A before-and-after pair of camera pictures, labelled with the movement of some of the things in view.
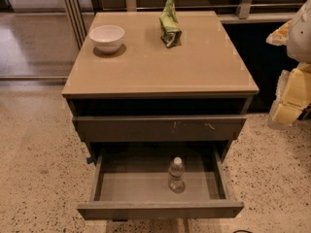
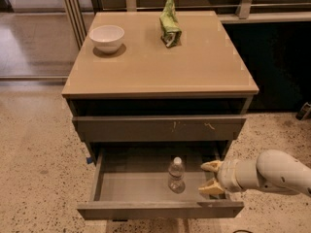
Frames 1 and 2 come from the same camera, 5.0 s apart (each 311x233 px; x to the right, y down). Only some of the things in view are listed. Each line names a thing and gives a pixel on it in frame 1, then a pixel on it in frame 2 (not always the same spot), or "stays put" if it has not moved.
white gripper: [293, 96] → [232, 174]
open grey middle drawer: [151, 181] stays put
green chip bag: [171, 32] stays put
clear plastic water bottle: [176, 173] stays put
